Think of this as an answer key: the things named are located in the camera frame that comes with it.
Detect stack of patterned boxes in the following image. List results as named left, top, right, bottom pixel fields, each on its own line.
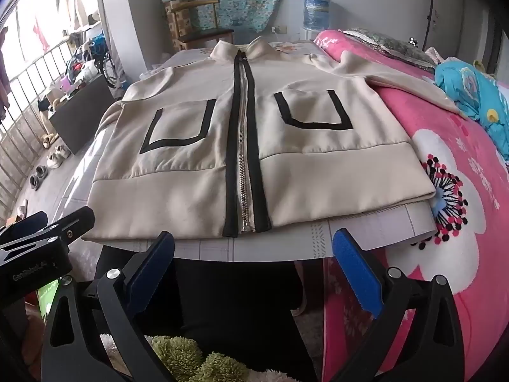
left=165, top=1, right=192, bottom=50

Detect pair of white shoes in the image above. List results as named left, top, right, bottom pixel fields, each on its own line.
left=47, top=145, right=71, bottom=168

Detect pale pink cloth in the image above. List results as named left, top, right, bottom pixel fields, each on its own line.
left=423, top=46, right=451, bottom=65

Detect beige zip jacket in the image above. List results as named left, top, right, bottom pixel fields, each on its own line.
left=81, top=36, right=474, bottom=241

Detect metal railing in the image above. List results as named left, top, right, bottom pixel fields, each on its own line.
left=0, top=40, right=72, bottom=209

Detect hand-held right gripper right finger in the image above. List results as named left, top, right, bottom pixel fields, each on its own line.
left=330, top=229, right=466, bottom=382

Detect wheelchair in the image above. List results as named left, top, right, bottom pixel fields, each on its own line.
left=85, top=34, right=121, bottom=89

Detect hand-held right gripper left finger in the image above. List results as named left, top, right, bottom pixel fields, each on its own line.
left=40, top=231, right=176, bottom=382

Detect wooden chair with black seat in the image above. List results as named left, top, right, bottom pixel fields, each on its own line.
left=165, top=0, right=235, bottom=52

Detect blue water bottle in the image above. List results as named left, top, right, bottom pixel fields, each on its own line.
left=303, top=0, right=332, bottom=31

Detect pink floral blanket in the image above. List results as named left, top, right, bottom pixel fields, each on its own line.
left=294, top=28, right=509, bottom=382

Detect grey door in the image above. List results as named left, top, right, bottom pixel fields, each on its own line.
left=422, top=0, right=467, bottom=48

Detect black board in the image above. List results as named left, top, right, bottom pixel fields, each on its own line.
left=48, top=74, right=116, bottom=156

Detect blue printed cloth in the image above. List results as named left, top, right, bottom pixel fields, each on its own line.
left=433, top=61, right=509, bottom=160

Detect green paper bag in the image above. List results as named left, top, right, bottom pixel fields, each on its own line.
left=36, top=279, right=61, bottom=320

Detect pair of grey slippers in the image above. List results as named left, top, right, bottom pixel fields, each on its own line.
left=29, top=165, right=49, bottom=190

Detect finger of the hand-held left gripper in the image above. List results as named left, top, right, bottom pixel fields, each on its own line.
left=47, top=206, right=96, bottom=248
left=0, top=211, right=49, bottom=247

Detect person's black trouser legs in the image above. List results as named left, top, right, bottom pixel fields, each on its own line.
left=93, top=244, right=319, bottom=382

